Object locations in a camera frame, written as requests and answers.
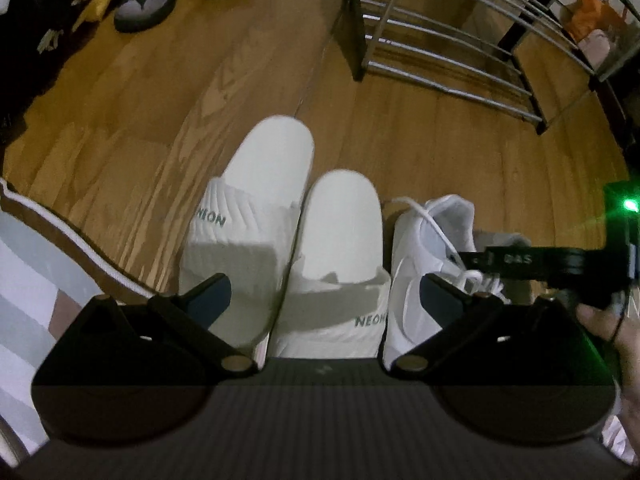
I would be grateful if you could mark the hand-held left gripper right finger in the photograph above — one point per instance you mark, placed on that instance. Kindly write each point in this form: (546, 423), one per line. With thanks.
(440, 296)

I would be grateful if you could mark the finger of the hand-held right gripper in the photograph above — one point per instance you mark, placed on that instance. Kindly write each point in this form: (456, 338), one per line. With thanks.
(520, 261)

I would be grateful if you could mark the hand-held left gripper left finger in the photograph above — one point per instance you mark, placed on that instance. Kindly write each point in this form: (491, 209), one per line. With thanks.
(216, 296)

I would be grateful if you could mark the white sneaker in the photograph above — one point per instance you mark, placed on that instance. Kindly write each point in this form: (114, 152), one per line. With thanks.
(415, 260)

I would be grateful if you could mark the white slide slipper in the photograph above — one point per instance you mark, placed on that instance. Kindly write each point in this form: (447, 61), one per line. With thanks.
(270, 160)
(342, 220)

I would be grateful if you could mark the person's right hand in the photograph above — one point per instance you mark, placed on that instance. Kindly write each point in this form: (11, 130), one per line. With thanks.
(622, 355)

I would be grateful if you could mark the striped blanket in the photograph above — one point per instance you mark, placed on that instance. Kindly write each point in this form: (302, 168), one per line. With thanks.
(30, 270)

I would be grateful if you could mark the orange plastic bag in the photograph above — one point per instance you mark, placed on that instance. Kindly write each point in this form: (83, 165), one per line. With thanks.
(590, 10)

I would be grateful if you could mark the chrome shoe rack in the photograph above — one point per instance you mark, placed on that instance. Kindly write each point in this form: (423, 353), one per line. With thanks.
(356, 35)

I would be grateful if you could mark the dark cloth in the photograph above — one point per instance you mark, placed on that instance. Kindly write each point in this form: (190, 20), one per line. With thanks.
(30, 20)

